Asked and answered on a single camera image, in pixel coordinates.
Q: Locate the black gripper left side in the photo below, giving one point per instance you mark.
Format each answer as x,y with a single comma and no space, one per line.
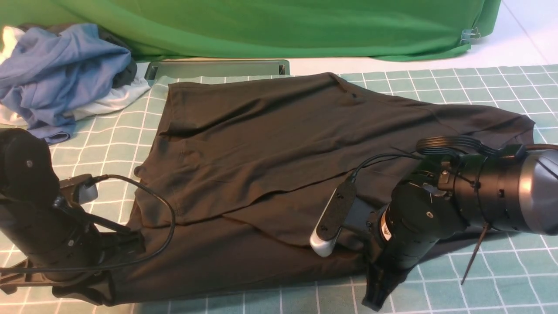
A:
54,240

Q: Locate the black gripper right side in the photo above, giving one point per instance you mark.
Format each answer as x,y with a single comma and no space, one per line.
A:
399,235

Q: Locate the dark gray long-sleeve top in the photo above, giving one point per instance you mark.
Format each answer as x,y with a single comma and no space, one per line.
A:
249,166

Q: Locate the green checkered tablecloth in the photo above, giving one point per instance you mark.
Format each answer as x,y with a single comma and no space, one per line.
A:
512,275

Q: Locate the blue crumpled garment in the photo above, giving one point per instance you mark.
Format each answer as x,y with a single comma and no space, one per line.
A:
48,75

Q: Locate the green backdrop cloth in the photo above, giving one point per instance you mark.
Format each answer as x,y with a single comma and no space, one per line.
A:
390,30

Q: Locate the silver binder clip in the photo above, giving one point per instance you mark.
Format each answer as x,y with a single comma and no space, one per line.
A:
469,35

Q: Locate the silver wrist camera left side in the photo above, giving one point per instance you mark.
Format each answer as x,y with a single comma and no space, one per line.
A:
79,189

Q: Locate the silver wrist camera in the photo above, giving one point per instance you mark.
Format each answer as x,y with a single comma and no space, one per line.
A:
79,189
326,232

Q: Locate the silver wrist camera right side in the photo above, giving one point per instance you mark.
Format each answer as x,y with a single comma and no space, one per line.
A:
326,232

